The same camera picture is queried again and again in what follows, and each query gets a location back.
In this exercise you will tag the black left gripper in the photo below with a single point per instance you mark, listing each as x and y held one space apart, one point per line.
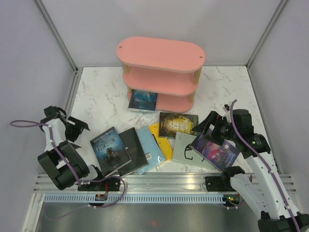
78 127

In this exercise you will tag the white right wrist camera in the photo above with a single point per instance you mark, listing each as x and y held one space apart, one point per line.
227 109

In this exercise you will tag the light blue booklet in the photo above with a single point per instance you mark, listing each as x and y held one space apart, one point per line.
153 154

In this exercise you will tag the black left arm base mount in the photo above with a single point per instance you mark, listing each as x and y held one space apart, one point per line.
107 185

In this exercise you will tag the green yellow Alice book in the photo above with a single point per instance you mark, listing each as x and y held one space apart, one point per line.
172 123

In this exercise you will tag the dark Wuthering Heights book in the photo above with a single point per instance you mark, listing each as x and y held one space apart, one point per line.
110 152

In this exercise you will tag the aluminium front rail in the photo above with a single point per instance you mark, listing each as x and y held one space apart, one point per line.
147 183

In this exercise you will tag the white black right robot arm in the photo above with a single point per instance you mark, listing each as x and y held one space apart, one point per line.
275 210

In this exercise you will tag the yellow booklet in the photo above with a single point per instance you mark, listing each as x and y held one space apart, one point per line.
162 142

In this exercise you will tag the white slotted cable duct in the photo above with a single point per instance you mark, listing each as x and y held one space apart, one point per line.
136 198

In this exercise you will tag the pink three-tier shelf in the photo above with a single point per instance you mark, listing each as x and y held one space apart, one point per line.
169 68

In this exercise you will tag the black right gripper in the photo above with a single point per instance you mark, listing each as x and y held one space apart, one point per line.
203 127

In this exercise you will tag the purple Robinson Crusoe book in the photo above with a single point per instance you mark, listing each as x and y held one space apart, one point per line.
220 156

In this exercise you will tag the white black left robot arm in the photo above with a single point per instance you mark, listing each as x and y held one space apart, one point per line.
60 159

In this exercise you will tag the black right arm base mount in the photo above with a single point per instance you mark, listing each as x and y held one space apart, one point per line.
218 184

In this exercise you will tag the pale grey booklet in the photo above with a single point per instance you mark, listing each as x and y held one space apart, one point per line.
182 152

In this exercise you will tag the black hardcover book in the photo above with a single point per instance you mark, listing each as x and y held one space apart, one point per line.
138 159

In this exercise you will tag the blue ocean book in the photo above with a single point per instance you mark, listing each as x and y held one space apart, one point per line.
143 101

